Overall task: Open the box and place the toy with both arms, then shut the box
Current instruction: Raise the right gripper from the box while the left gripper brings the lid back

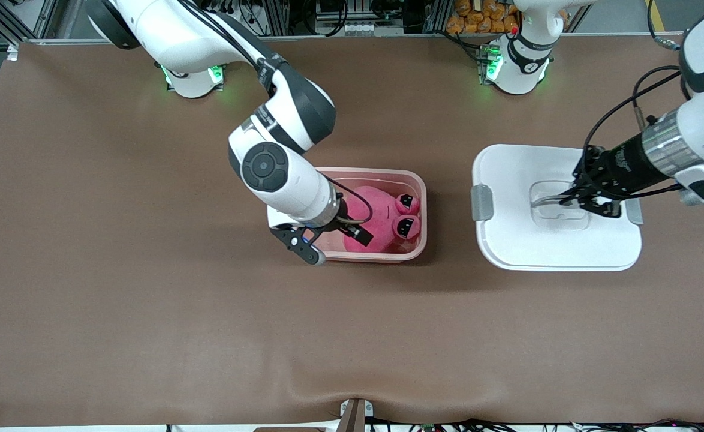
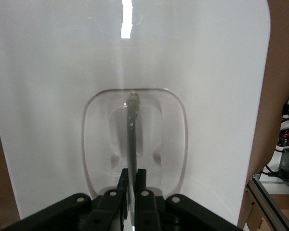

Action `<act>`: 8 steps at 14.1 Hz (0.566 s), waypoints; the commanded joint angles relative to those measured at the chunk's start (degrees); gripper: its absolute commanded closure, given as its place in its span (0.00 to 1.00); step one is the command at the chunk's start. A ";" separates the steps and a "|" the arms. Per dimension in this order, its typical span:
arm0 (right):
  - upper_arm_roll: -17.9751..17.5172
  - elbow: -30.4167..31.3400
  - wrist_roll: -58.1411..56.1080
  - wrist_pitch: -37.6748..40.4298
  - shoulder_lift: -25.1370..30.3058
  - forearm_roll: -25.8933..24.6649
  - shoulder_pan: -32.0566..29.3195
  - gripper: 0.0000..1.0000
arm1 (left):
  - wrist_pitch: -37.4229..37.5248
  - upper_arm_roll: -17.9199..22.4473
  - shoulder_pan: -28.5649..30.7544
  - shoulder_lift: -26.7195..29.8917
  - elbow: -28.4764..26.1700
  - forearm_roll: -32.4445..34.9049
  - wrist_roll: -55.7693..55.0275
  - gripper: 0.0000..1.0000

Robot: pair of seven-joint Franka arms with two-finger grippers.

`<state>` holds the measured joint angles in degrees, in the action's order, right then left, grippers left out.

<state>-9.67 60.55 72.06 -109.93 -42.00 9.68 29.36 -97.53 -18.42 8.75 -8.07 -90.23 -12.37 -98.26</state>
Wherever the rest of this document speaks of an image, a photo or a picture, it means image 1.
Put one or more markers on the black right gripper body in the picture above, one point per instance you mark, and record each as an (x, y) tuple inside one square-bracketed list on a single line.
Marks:
[(345, 219)]

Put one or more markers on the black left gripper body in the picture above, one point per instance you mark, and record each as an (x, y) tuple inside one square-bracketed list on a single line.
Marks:
[(623, 163)]

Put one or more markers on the pink plush toy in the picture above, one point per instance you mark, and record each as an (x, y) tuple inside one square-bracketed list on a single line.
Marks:
[(382, 216)]

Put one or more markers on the white box lid grey latches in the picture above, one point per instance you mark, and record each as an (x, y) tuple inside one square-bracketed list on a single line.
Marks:
[(508, 240)]

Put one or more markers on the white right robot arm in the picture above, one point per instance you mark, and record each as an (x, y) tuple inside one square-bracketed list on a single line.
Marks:
[(280, 174)]

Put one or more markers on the pink plastic box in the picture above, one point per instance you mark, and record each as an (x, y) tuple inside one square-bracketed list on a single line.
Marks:
[(388, 180)]

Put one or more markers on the brown table cover mat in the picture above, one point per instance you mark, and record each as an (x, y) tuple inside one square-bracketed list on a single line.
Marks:
[(352, 330)]

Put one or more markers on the orange snack pile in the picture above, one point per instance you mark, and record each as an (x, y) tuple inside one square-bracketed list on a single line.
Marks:
[(478, 18)]

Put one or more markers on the white long power strip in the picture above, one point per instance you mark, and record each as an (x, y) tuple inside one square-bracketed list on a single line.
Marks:
[(364, 29)]

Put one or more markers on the metal table clamp bracket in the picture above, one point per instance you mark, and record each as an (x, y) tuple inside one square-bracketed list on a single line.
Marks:
[(355, 417)]

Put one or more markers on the aluminium frame rail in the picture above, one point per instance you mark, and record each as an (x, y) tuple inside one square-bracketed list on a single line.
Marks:
[(388, 36)]

